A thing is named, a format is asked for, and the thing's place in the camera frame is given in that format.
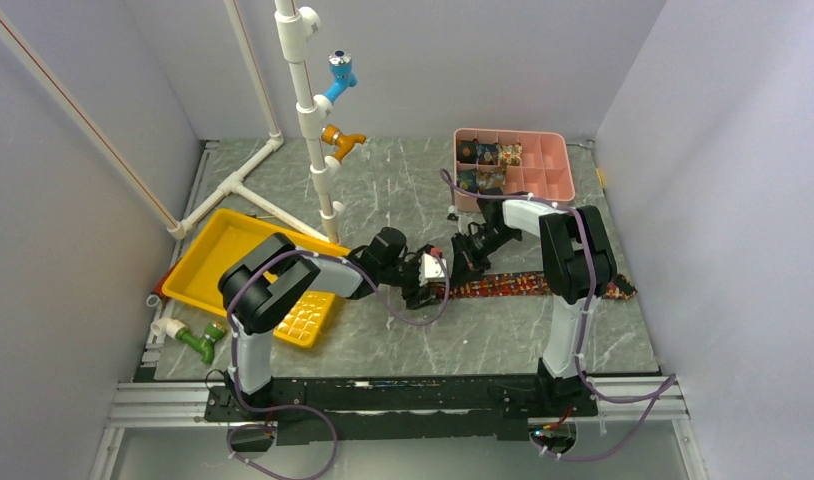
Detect white PVC pipe stand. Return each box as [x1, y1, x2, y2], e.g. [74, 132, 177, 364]
[133, 1, 345, 243]

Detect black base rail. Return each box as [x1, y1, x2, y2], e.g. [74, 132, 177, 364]
[204, 373, 597, 446]

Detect green plastic faucet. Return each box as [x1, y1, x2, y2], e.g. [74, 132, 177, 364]
[174, 322, 227, 365]

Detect blue plastic faucet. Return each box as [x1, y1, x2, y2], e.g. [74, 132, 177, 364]
[324, 50, 358, 103]

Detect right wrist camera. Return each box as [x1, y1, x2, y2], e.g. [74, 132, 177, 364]
[446, 205, 459, 228]

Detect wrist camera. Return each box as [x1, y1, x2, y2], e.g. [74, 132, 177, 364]
[419, 249, 448, 286]
[446, 205, 459, 228]

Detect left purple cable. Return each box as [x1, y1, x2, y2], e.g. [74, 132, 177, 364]
[224, 248, 452, 480]

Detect yellow plastic tray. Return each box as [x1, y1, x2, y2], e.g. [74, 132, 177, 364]
[161, 209, 348, 348]

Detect orange plastic faucet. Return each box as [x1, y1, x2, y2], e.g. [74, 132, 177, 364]
[321, 124, 367, 162]

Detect gold floral rolled tie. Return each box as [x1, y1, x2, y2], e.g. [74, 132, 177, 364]
[498, 143, 523, 166]

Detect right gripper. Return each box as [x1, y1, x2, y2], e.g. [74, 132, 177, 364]
[450, 226, 520, 291]

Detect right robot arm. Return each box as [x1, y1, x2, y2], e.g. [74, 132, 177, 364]
[451, 197, 618, 415]

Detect pink divided organizer box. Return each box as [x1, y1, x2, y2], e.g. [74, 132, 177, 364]
[452, 128, 576, 204]

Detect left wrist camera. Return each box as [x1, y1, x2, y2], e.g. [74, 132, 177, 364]
[419, 249, 448, 286]

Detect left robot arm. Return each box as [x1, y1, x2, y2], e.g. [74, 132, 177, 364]
[218, 227, 453, 420]

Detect purple cable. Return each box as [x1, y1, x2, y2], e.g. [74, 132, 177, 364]
[440, 168, 679, 464]
[224, 248, 452, 480]

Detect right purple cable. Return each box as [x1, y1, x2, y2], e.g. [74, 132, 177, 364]
[440, 168, 679, 464]

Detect brown patterned rolled tie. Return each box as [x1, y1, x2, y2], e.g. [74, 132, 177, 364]
[476, 167, 507, 194]

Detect white pipe with red stripe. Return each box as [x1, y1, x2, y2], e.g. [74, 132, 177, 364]
[0, 8, 187, 240]

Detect dark rolled tie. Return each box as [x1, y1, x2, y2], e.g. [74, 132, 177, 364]
[455, 140, 478, 164]

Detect multicolour patterned necktie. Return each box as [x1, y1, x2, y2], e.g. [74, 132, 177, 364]
[449, 271, 638, 300]

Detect blue dotted rolled tie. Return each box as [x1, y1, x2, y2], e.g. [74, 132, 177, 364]
[456, 169, 479, 193]

